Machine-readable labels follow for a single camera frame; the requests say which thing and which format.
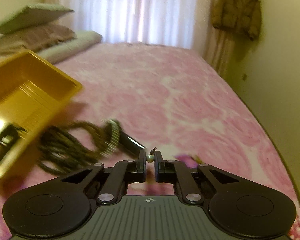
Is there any yellow plastic tray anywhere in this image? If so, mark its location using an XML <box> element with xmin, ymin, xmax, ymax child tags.
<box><xmin>0</xmin><ymin>49</ymin><xmax>83</xmax><ymax>180</ymax></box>

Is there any folded grey-green striped quilt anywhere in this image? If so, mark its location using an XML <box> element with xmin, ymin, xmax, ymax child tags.
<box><xmin>39</xmin><ymin>31</ymin><xmax>102</xmax><ymax>65</ymax></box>

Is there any green pillow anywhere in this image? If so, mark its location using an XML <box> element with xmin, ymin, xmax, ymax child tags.
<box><xmin>0</xmin><ymin>3</ymin><xmax>75</xmax><ymax>35</ymax></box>

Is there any dark bead necklace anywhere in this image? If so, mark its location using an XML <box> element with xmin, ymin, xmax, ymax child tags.
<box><xmin>37</xmin><ymin>120</ymin><xmax>113</xmax><ymax>176</ymax></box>

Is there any rhinestone bangle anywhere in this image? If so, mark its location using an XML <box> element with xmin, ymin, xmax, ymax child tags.
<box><xmin>97</xmin><ymin>119</ymin><xmax>122</xmax><ymax>158</ymax></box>

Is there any purple jewelry piece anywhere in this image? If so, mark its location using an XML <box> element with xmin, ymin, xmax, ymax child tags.
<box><xmin>174</xmin><ymin>154</ymin><xmax>203</xmax><ymax>168</ymax></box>

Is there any pink floral blanket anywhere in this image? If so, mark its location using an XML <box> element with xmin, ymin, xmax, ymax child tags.
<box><xmin>0</xmin><ymin>41</ymin><xmax>300</xmax><ymax>240</ymax></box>

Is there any mauve pillow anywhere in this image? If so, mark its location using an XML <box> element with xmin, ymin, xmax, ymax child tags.
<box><xmin>0</xmin><ymin>24</ymin><xmax>77</xmax><ymax>56</ymax></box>

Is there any glossy black hair clip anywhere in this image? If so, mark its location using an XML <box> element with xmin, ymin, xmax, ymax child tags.
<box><xmin>119</xmin><ymin>130</ymin><xmax>147</xmax><ymax>153</ymax></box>

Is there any brown puffer jacket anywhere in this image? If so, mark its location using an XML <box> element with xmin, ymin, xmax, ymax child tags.
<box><xmin>211</xmin><ymin>0</ymin><xmax>262</xmax><ymax>41</ymax></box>

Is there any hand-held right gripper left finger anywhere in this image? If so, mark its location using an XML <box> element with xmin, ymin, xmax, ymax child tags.
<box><xmin>61</xmin><ymin>150</ymin><xmax>147</xmax><ymax>205</ymax></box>

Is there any white sheer curtain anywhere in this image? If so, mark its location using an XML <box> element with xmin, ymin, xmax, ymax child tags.
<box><xmin>60</xmin><ymin>0</ymin><xmax>210</xmax><ymax>50</ymax></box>

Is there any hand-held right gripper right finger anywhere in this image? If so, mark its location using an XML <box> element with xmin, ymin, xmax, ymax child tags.
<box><xmin>153</xmin><ymin>150</ymin><xmax>241</xmax><ymax>205</ymax></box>

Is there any pearl earring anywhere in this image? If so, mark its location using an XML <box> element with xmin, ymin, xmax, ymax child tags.
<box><xmin>146</xmin><ymin>148</ymin><xmax>157</xmax><ymax>163</ymax></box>

